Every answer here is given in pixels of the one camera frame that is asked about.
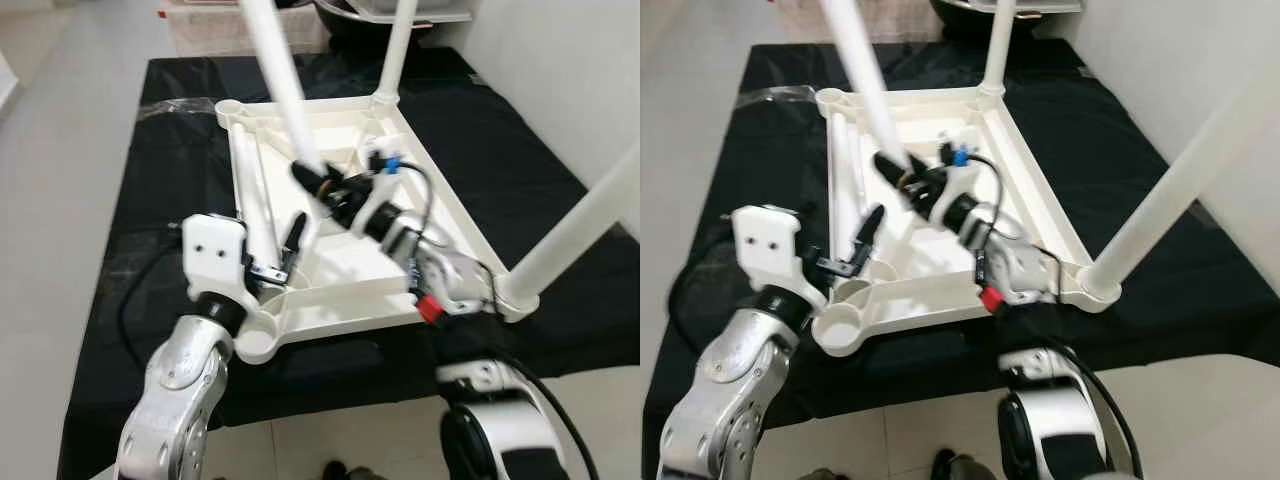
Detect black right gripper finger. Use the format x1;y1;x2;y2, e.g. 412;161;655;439
289;160;336;201
873;150;921;196

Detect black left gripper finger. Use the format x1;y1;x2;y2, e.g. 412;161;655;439
855;205;886;266
283;212;309;271

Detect white plastic table leg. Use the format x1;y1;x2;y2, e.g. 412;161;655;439
983;0;1019;96
1085;60;1280;301
818;0;916;166
238;0;327;216
500;145;641;306
828;112;866;263
375;0;419;106
228;128;283;263

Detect white plastic table top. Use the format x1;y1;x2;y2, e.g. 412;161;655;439
812;85;1123;358
213;92;541;366

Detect clear tape strip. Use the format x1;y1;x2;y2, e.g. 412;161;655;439
140;98;216;121
735;85;816;109

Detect black tablecloth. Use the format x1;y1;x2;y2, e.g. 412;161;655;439
640;42;1280;480
58;48;641;480

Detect black wok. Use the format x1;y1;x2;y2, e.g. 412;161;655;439
312;0;471;41
930;0;1086;36

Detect beige covered bench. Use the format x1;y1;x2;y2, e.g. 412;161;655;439
160;0;331;56
775;0;946;43

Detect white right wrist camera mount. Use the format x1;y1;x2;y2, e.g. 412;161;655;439
935;140;991;226
350;150;411;236

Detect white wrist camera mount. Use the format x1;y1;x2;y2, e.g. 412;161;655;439
182;213;251;306
730;205;809;299
935;140;991;226
350;150;411;236

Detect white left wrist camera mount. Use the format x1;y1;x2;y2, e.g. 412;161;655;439
730;205;809;299
182;213;251;306

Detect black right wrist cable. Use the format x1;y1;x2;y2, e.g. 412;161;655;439
955;150;1066;291
380;158;501;301

